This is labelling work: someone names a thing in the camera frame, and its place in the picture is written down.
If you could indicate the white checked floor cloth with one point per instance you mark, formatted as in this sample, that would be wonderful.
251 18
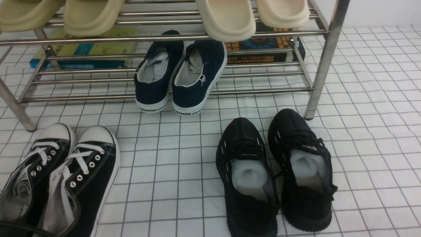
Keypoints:
168 184

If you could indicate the olive foam slipper right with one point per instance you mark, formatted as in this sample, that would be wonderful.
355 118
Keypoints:
85 18

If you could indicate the cream foam slipper right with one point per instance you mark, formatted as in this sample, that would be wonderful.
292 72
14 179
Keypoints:
286 14

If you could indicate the black knit sneaker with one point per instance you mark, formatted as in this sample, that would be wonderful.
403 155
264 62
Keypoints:
251 197
306 168

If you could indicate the black orange book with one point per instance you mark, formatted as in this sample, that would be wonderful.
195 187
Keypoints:
261 50

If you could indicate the black canvas sneaker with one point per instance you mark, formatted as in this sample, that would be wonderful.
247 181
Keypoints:
25 195
79 186

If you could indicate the olive foam slipper left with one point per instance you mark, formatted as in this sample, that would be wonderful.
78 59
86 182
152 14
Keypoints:
26 15

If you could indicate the navy slip-on shoe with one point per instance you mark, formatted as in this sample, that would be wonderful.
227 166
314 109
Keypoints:
153 75
203 64

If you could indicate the black knit sneaker left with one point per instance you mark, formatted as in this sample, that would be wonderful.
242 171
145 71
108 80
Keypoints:
251 197

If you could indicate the olive foam slipper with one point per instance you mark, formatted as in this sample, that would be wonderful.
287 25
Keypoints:
26 15
85 18

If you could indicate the navy slip-on shoe left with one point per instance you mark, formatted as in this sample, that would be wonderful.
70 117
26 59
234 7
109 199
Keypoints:
153 75

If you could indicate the cream foam slipper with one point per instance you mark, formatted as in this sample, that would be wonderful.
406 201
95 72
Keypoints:
227 20
286 14

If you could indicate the yellow green book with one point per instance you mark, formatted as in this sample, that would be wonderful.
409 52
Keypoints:
92 49

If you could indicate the black knit sneaker right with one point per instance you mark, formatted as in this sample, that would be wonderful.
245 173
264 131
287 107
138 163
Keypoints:
306 168

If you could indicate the cream foam slipper left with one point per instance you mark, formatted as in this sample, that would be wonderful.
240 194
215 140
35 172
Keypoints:
227 20

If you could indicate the steel shoe rack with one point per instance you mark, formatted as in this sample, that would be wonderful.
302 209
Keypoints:
48 65

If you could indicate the navy slip-on shoe right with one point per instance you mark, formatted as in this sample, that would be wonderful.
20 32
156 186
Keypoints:
203 64

